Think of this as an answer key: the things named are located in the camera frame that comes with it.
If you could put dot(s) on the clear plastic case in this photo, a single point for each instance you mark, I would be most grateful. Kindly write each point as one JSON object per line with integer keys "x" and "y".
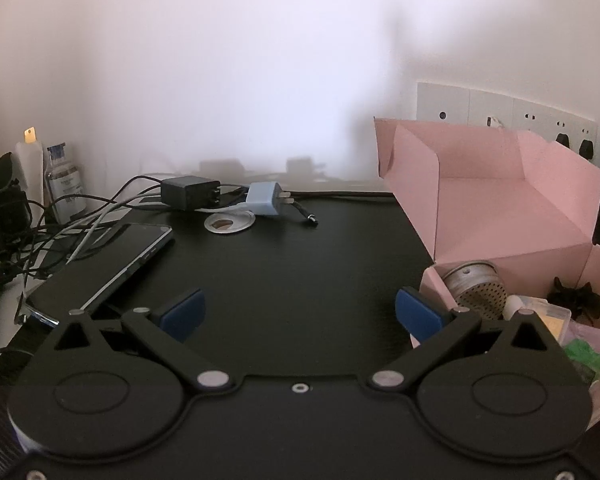
{"x": 550, "y": 317}

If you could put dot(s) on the metal strainer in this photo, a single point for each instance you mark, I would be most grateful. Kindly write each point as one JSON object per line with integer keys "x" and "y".
{"x": 475, "y": 287}

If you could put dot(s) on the white desk grommet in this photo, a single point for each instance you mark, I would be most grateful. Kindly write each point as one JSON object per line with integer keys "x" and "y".
{"x": 230, "y": 225}

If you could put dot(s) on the black smartphone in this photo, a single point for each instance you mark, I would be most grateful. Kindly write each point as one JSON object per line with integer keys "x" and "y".
{"x": 110, "y": 265}

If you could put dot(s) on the black desktop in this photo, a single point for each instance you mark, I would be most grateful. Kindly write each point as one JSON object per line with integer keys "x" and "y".
{"x": 280, "y": 270}

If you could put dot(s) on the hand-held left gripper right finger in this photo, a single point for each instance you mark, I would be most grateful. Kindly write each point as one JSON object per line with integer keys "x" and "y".
{"x": 417, "y": 315}

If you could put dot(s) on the black power plug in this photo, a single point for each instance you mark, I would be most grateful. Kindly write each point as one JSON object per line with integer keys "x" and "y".
{"x": 587, "y": 147}
{"x": 562, "y": 140}

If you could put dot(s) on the white wall socket panel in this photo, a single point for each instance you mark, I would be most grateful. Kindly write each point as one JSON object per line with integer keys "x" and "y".
{"x": 490, "y": 102}

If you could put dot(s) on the black speaker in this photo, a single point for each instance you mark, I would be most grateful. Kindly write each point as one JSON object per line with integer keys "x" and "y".
{"x": 10, "y": 200}

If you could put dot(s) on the blue charger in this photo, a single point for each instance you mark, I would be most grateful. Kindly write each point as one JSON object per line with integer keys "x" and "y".
{"x": 265, "y": 200}

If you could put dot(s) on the black hair bow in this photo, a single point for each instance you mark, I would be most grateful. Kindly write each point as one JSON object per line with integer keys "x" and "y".
{"x": 577, "y": 300}

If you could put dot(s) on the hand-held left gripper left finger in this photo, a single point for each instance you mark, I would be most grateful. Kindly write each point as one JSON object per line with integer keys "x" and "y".
{"x": 182, "y": 312}

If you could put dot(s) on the pink cardboard box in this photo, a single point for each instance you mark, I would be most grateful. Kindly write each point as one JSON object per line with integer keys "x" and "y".
{"x": 480, "y": 210}

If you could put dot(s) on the white bottle with orange cap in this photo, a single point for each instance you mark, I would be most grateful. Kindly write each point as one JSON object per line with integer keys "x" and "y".
{"x": 30, "y": 175}

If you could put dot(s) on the clear bottle with blue cap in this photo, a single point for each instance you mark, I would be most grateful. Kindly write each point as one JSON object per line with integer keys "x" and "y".
{"x": 65, "y": 185}

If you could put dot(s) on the black power adapter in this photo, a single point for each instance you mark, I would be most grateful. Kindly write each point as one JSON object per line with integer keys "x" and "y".
{"x": 187, "y": 192}

